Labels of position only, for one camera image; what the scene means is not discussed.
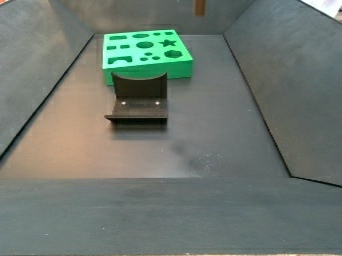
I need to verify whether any brown square-circle peg object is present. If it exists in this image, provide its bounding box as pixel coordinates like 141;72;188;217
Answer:
193;0;205;17

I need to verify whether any green shape sorter board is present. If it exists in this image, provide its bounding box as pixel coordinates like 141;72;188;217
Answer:
101;29;193;86

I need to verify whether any black curved holder stand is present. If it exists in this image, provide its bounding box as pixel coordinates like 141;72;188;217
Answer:
104;73;168;122

